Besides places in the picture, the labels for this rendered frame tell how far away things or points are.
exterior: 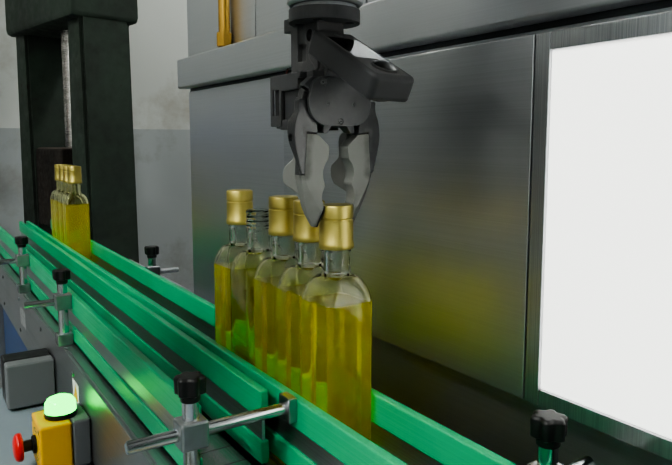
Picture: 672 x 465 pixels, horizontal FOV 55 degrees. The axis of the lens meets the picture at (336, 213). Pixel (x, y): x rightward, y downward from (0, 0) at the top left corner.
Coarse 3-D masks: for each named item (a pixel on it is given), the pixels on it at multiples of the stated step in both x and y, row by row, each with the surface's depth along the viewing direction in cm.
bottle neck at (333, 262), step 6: (324, 252) 64; (330, 252) 64; (336, 252) 64; (342, 252) 64; (348, 252) 65; (324, 258) 65; (330, 258) 64; (336, 258) 64; (342, 258) 64; (348, 258) 65; (324, 264) 65; (330, 264) 64; (336, 264) 64; (342, 264) 64; (348, 264) 65; (324, 270) 65; (330, 270) 64; (336, 270) 64; (342, 270) 64; (348, 270) 65
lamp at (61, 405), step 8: (48, 400) 94; (56, 400) 94; (64, 400) 94; (72, 400) 95; (48, 408) 93; (56, 408) 93; (64, 408) 94; (72, 408) 95; (48, 416) 93; (56, 416) 93; (64, 416) 94; (72, 416) 95
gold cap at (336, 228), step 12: (324, 204) 65; (336, 204) 65; (348, 204) 65; (324, 216) 64; (336, 216) 63; (348, 216) 64; (324, 228) 64; (336, 228) 63; (348, 228) 64; (324, 240) 64; (336, 240) 64; (348, 240) 64
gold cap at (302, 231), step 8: (296, 200) 69; (296, 208) 69; (296, 216) 69; (304, 216) 68; (296, 224) 69; (304, 224) 68; (296, 232) 69; (304, 232) 69; (312, 232) 69; (296, 240) 69; (304, 240) 69; (312, 240) 69
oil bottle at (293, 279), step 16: (288, 272) 70; (304, 272) 68; (320, 272) 69; (288, 288) 69; (288, 304) 69; (288, 320) 69; (288, 336) 70; (288, 352) 70; (288, 368) 70; (288, 384) 70
